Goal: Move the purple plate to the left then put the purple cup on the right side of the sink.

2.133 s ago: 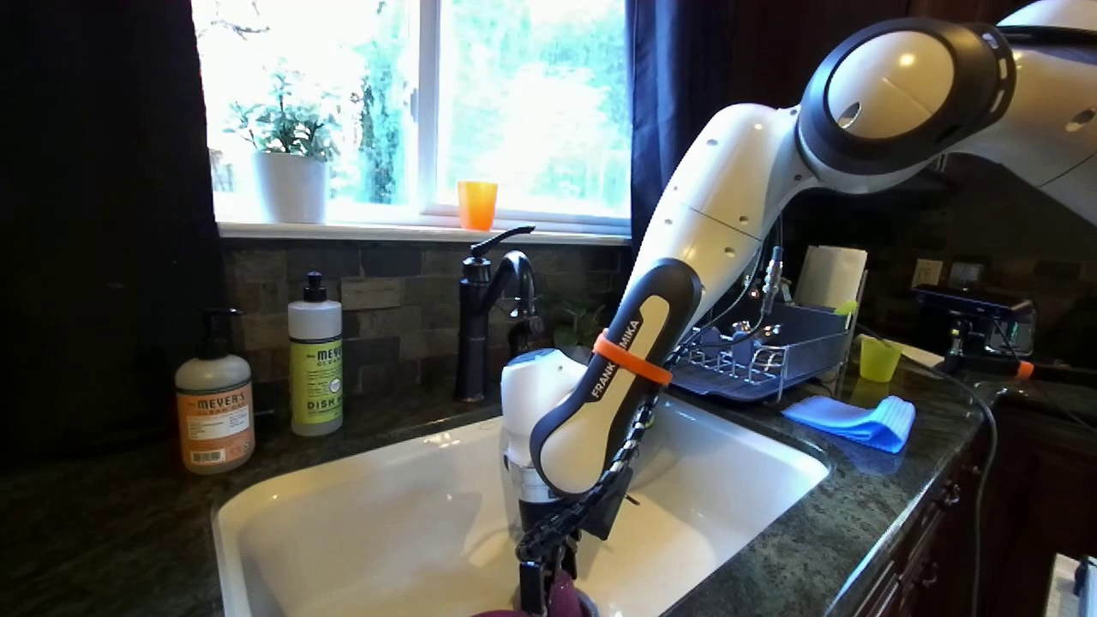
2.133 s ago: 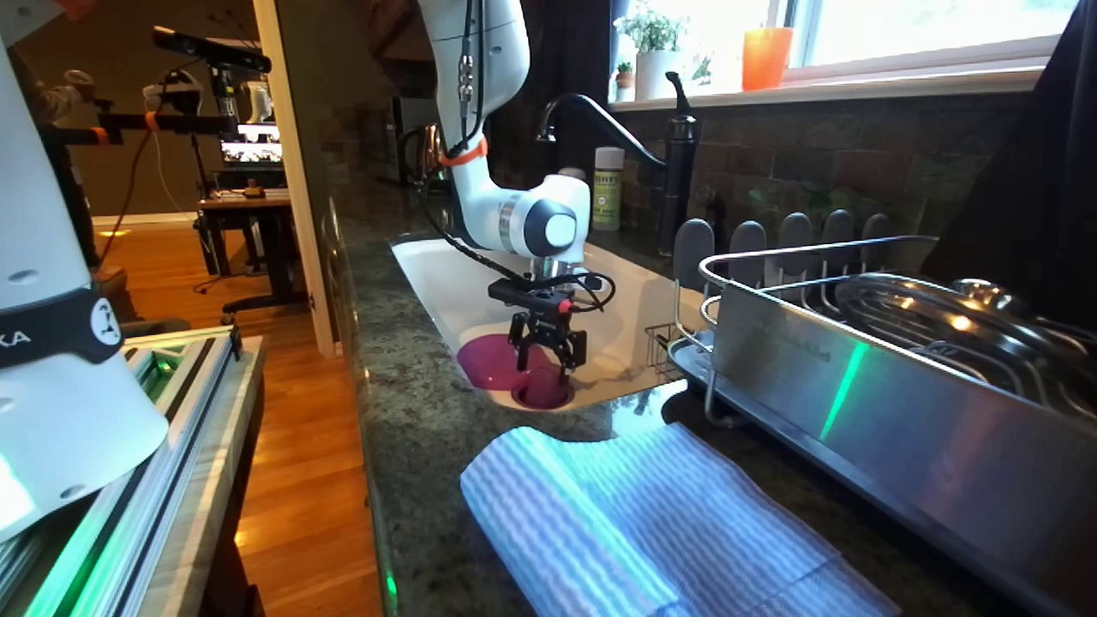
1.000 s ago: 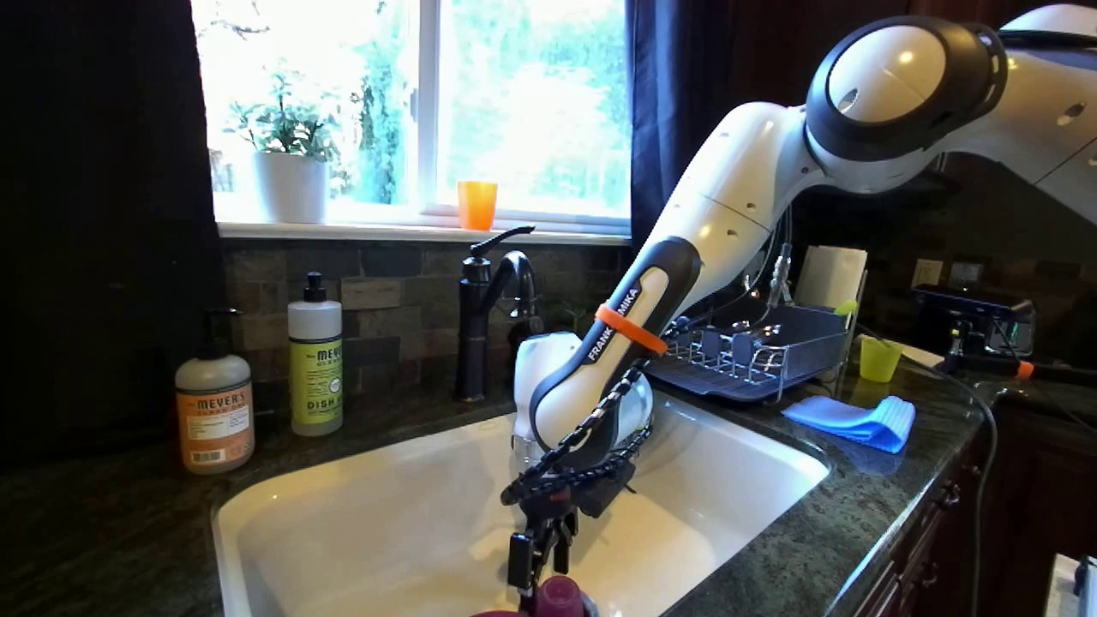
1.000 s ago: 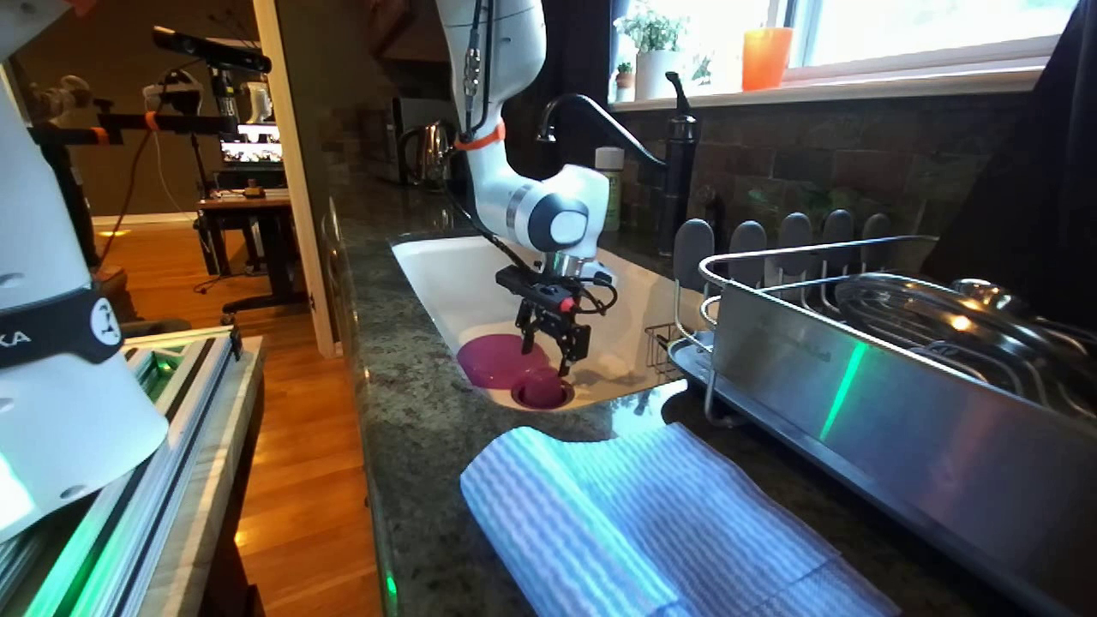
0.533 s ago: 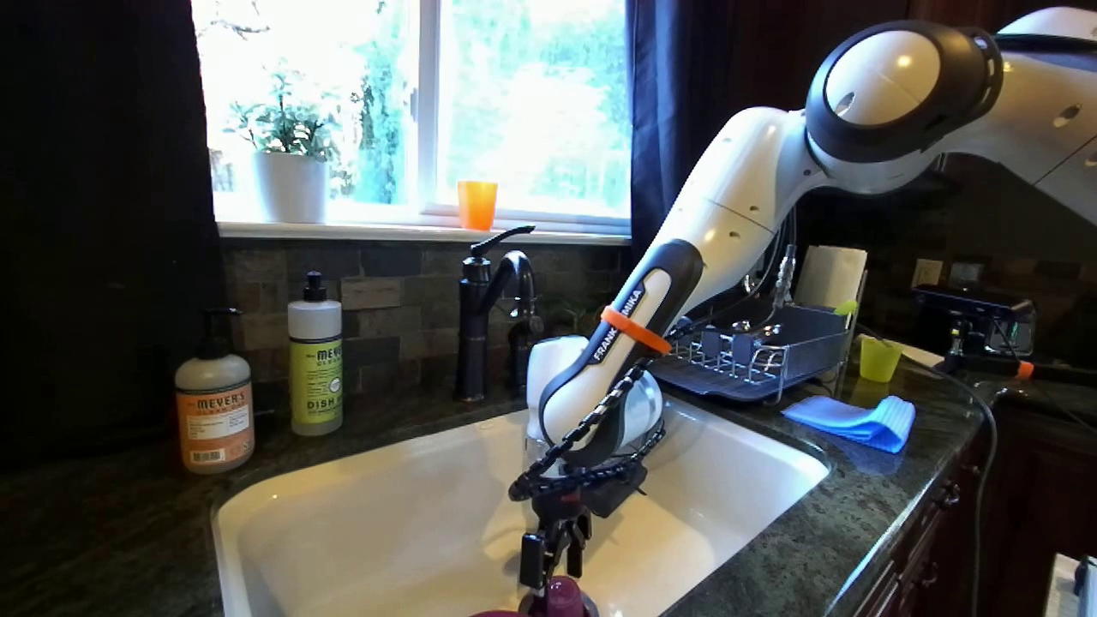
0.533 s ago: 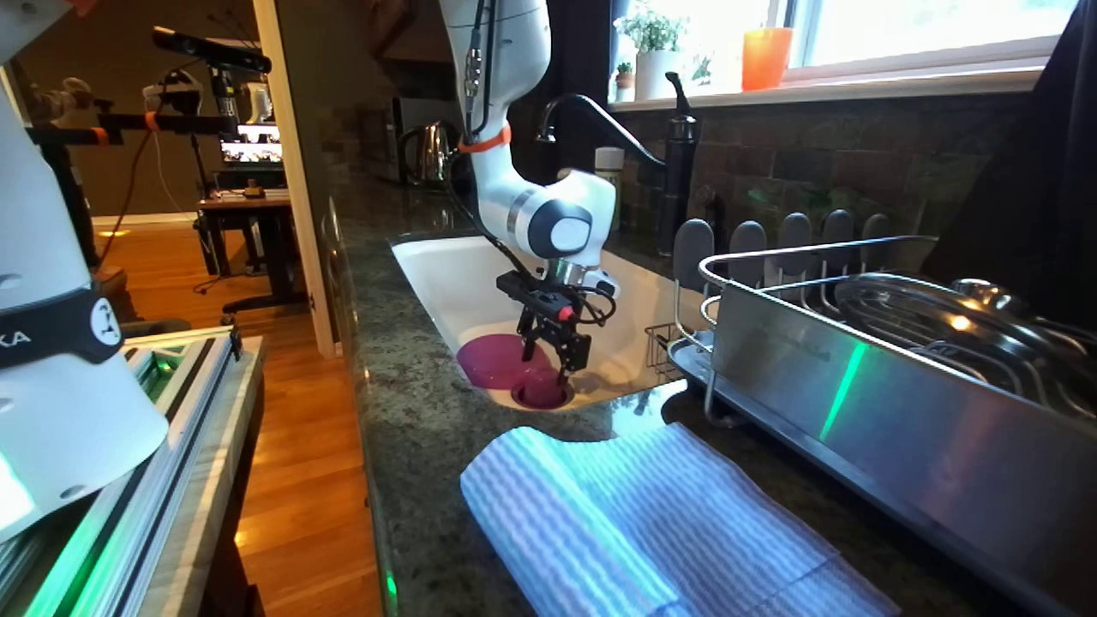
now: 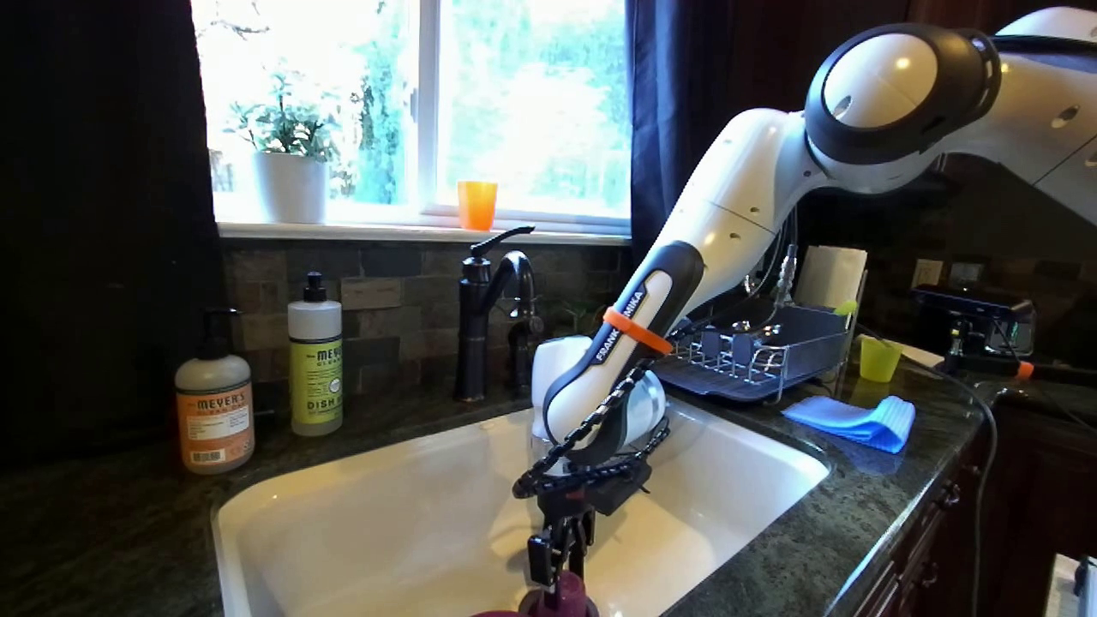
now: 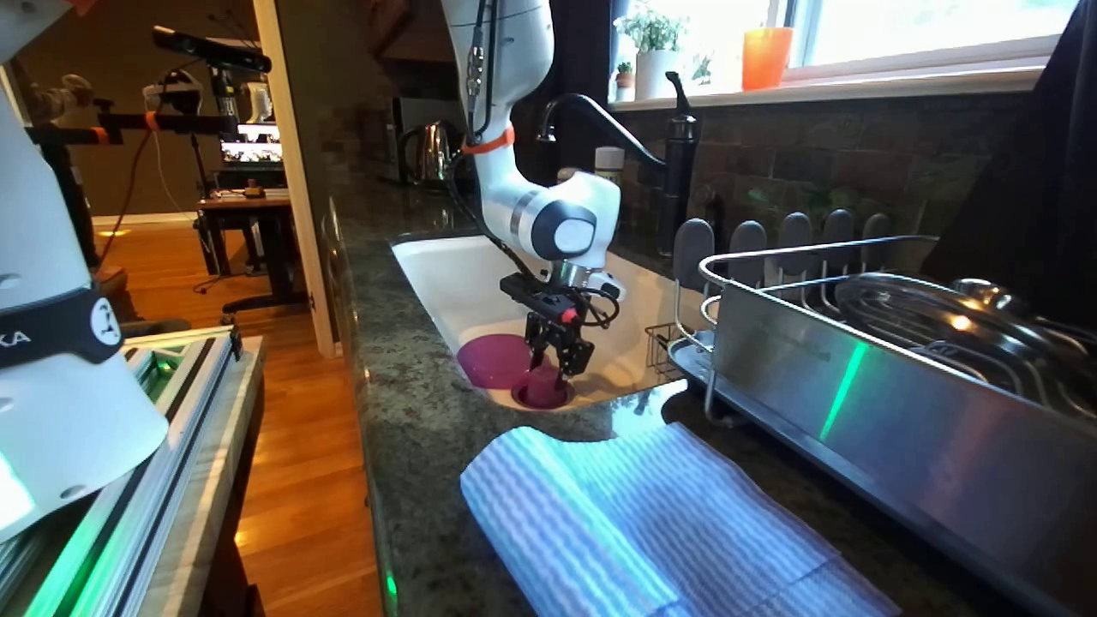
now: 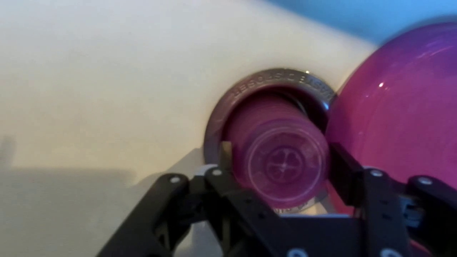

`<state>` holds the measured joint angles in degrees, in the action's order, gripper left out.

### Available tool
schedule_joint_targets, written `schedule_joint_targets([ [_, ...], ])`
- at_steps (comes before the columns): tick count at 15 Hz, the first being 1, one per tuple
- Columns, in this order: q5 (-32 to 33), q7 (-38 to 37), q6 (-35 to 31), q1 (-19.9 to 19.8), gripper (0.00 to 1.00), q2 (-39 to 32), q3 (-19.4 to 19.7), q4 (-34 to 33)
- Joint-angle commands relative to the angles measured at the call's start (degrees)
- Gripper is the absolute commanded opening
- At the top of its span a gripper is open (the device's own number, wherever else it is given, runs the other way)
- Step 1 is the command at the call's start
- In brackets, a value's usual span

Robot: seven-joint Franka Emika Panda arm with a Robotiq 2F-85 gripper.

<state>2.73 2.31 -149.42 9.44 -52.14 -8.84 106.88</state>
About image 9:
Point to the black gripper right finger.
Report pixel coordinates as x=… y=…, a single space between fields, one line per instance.
x=386 y=214

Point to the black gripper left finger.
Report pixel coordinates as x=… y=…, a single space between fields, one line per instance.
x=229 y=208

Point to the purple plastic cup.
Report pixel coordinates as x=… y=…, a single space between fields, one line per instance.
x=280 y=161

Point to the purple plastic bowl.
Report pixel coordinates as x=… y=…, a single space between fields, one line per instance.
x=405 y=108

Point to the white sink basin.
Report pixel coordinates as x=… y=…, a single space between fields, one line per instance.
x=95 y=71

